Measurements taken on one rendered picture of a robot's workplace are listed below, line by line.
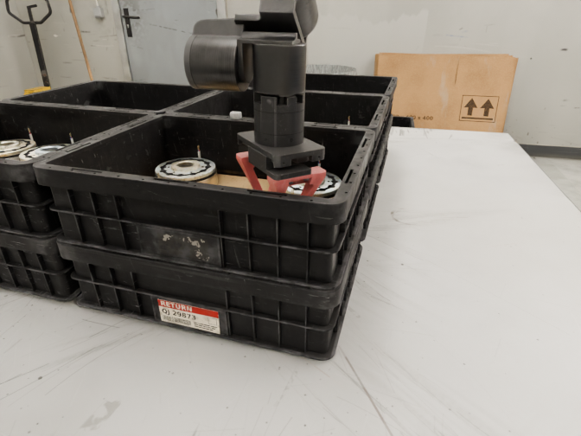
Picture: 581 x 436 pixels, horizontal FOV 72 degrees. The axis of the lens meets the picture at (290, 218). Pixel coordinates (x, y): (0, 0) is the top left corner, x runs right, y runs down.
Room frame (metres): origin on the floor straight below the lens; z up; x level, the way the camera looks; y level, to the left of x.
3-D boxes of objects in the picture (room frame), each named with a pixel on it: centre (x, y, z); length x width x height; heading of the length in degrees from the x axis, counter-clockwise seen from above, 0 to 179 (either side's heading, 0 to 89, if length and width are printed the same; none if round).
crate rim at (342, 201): (0.55, 0.09, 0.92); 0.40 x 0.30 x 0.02; 73
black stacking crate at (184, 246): (0.55, 0.09, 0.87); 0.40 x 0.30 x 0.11; 73
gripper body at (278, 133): (0.45, 0.01, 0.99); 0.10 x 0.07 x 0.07; 31
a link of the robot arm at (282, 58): (0.46, 0.02, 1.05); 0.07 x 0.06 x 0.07; 76
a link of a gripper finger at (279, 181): (0.44, 0.01, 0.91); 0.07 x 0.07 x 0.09; 31
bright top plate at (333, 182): (0.58, -0.03, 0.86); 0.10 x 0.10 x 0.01
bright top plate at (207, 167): (0.65, 0.18, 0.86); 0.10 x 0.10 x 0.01
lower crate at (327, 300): (0.55, 0.09, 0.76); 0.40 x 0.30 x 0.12; 73
